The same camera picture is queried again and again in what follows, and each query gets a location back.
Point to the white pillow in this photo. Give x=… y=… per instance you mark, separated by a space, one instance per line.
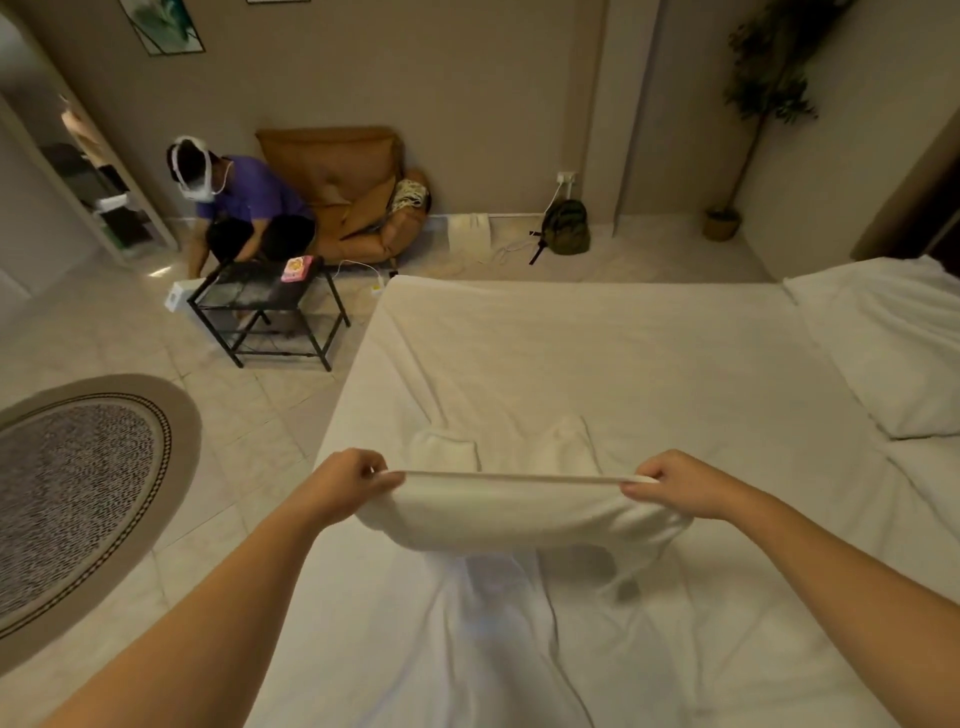
x=881 y=341

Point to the person's right thumb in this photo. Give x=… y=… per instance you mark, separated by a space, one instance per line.
x=637 y=491

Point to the white paper bag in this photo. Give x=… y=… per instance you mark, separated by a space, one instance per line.
x=469 y=237

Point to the patterned cushion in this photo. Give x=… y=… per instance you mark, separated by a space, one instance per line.
x=409 y=196

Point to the person's right hand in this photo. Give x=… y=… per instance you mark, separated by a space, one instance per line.
x=686 y=484

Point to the dark green backpack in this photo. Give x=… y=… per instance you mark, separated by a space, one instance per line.
x=566 y=226

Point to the potted artificial plant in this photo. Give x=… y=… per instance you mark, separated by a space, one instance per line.
x=772 y=82

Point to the open wardrobe shelf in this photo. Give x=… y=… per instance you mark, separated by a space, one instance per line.
x=97 y=180

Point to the woven plant basket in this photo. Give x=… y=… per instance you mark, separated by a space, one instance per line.
x=721 y=223

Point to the person's right forearm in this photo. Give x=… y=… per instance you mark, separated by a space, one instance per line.
x=847 y=577

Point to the brown leather armchair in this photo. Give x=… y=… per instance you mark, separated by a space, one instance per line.
x=349 y=187

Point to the black metal side table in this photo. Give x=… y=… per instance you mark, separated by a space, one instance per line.
x=266 y=307

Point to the bed with white sheet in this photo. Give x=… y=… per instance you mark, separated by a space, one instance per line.
x=600 y=510

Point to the white headset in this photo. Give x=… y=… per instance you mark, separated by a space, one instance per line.
x=193 y=169

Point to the person's left forearm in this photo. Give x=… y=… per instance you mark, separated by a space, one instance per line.
x=202 y=622

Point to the white small box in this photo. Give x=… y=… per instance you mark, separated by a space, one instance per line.
x=180 y=294

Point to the white towel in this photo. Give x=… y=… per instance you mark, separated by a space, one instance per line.
x=517 y=502

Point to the round grey patterned rug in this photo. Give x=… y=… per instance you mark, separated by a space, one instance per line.
x=71 y=495

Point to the framed wall picture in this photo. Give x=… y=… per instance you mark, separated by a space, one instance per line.
x=161 y=24

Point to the person's left hand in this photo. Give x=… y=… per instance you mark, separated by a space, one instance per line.
x=341 y=484

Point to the pink box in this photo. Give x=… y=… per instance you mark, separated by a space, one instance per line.
x=297 y=268

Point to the person's left thumb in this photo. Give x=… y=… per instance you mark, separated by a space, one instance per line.
x=381 y=472

